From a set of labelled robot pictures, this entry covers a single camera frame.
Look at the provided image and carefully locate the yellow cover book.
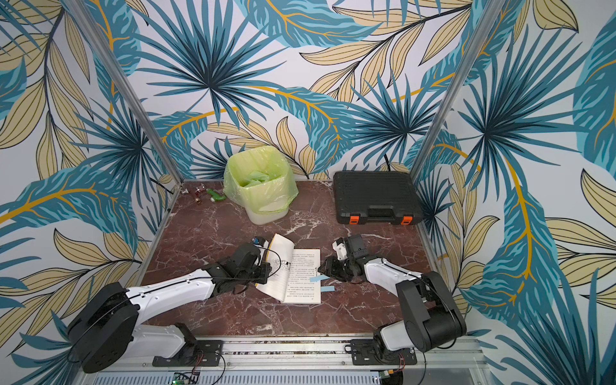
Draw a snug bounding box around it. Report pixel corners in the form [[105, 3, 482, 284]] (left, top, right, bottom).
[[256, 234, 321, 305]]

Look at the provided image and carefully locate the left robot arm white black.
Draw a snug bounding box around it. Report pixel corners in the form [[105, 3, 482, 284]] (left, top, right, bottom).
[[67, 237, 282, 374]]

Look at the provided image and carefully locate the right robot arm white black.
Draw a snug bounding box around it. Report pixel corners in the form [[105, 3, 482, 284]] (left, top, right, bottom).
[[318, 235, 467, 353]]

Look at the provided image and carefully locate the green small bottle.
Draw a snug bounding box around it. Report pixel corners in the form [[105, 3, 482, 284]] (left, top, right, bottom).
[[206, 189, 226, 202]]

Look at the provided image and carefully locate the black plastic tool case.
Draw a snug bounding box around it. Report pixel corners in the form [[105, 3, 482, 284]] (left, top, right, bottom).
[[333, 171, 424, 226]]

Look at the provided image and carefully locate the white bin green bag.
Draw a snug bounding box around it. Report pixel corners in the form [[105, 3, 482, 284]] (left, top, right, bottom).
[[223, 146, 298, 226]]

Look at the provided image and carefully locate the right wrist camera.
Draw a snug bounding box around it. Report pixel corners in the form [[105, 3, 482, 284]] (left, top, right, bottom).
[[332, 237, 347, 261]]

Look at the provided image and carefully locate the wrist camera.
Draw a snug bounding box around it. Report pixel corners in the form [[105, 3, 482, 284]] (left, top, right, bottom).
[[332, 237, 347, 261], [252, 237, 269, 248]]

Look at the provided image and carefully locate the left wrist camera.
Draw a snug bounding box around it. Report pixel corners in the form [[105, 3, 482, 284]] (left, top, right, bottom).
[[252, 237, 269, 248]]

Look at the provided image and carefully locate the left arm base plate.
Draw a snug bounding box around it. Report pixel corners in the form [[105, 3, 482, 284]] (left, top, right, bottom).
[[152, 340, 224, 367]]

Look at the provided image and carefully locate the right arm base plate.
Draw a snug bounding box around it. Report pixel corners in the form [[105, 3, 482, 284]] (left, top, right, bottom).
[[344, 338, 417, 366]]

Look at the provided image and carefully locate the aluminium front rail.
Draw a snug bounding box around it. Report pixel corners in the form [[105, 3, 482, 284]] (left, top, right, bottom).
[[73, 334, 495, 384]]

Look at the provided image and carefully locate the right aluminium frame post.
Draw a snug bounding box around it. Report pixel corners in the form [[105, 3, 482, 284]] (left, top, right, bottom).
[[409, 0, 505, 182]]

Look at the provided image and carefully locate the aluminium frame post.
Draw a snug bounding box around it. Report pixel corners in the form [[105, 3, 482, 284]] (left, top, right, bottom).
[[409, 0, 505, 182], [65, 0, 184, 184]]

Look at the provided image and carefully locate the left aluminium frame post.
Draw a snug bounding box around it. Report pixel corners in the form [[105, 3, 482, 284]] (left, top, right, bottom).
[[65, 0, 184, 184]]

